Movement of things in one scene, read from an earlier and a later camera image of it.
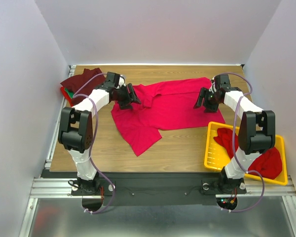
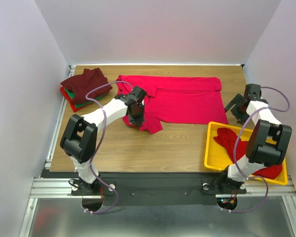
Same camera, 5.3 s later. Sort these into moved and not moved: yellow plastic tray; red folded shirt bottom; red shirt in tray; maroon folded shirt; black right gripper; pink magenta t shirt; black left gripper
Moved: black left gripper; pink magenta t shirt; black right gripper
Not moved: yellow plastic tray; maroon folded shirt; red shirt in tray; red folded shirt bottom
